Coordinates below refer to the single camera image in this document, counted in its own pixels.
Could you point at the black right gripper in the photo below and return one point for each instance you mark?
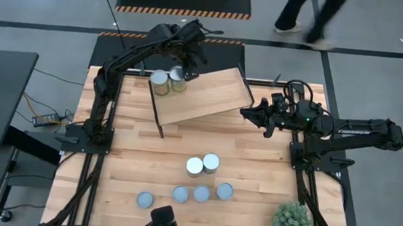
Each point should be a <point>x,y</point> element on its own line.
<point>283,120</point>

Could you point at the pears label tall can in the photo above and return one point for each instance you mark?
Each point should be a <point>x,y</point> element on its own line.
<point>211,161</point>

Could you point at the teal label short can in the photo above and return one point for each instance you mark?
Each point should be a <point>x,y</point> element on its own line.
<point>145,199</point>

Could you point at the carrots label tall can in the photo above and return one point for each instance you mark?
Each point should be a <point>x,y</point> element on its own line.
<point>177,79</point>

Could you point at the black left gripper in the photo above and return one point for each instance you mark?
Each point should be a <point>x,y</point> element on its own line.
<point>194,52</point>

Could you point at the black table frame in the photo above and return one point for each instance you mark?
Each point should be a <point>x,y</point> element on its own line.
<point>132,72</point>

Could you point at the green artificial plant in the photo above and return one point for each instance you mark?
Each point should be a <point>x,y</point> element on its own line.
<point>292,223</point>

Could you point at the dark grey desk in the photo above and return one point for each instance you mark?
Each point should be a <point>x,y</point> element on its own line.
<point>1,99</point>

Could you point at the wooden shelf with black legs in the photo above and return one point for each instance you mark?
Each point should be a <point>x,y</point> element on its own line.
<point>206,95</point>

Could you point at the green peas short can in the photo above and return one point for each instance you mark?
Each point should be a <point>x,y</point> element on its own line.
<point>201,193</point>

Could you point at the black power adapter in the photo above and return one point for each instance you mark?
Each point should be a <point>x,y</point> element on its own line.
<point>45,120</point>

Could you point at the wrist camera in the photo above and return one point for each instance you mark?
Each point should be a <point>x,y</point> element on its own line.
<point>283,102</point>
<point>196,30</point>

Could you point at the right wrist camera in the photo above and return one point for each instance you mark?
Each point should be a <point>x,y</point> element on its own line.
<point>283,102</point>

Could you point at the person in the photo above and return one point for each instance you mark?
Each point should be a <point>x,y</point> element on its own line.
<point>293,7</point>

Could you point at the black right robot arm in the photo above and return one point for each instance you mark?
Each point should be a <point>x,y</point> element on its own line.
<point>353,131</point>

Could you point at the oranges label tall can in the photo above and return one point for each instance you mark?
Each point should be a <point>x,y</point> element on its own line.
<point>159,80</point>

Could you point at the peaches label tall can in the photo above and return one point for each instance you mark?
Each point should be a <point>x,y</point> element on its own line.
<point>194,165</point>

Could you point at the mixed vegetables picture can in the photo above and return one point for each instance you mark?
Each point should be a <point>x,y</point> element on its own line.
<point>224,191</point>

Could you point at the tomato picture short can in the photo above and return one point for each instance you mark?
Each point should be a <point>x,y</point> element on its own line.
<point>180,194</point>

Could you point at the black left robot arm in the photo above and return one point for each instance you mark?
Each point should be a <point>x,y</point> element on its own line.
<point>133,54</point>

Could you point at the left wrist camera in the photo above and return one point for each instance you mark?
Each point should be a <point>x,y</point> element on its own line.
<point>196,30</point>

